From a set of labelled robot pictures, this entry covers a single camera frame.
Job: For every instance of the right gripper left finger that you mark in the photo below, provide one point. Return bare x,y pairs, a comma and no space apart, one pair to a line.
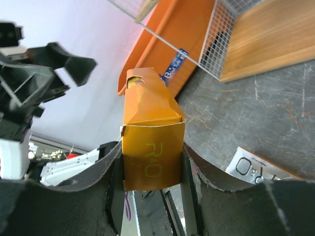
87,204

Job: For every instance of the orange plastic tub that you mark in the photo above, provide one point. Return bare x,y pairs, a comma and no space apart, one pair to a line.
182,25

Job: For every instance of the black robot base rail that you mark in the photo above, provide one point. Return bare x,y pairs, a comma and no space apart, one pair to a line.
156,214

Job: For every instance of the torn silver R&O toothpaste box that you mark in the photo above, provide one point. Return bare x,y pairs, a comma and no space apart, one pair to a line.
152,133

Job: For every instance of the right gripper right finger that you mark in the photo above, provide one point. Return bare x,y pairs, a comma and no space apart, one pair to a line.
218,204

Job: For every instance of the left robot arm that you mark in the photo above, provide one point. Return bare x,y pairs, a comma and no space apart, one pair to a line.
48,168

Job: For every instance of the white wire wooden shelf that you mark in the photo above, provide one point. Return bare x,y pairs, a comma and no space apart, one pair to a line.
246,37

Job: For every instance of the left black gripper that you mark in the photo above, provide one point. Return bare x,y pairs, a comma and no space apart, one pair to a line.
28,79

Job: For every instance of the orange silver R&O toothpaste box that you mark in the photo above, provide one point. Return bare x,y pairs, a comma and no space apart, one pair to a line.
252,168

